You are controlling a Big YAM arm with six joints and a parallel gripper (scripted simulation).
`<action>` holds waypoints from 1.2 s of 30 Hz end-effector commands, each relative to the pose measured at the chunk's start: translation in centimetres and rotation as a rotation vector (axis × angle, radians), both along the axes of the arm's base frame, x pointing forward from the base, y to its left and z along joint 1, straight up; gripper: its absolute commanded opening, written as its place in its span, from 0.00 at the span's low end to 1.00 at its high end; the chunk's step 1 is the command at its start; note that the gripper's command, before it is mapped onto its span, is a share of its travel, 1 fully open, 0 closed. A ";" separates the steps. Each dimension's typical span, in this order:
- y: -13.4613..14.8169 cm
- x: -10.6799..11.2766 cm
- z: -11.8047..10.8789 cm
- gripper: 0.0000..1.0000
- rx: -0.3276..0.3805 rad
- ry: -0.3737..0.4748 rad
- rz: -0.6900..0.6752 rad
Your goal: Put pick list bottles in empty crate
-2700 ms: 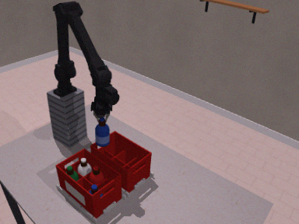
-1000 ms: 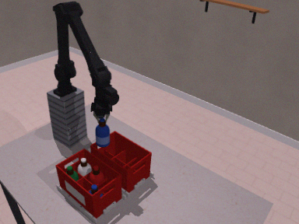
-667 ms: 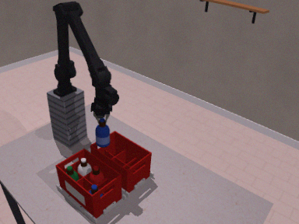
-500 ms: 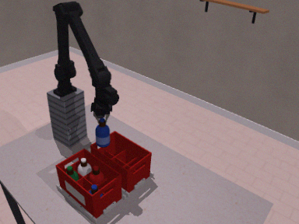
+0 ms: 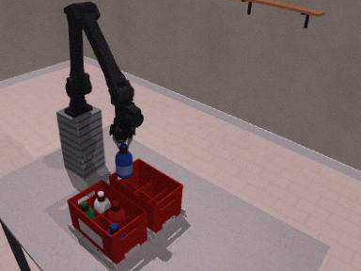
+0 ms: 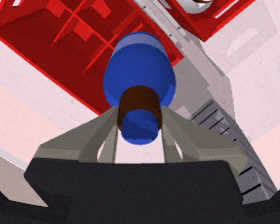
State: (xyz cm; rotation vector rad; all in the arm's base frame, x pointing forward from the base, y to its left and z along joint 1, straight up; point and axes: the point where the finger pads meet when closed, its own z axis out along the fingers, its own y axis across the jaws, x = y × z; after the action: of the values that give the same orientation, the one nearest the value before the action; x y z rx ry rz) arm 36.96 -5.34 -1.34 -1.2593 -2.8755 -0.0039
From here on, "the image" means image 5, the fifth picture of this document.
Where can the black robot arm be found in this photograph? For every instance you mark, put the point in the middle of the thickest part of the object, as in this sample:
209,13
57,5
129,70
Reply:
121,90

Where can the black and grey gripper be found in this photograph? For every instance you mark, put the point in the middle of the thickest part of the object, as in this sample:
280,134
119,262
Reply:
129,136

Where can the red crate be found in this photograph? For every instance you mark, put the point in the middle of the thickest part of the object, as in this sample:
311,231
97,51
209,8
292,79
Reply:
96,229
152,182

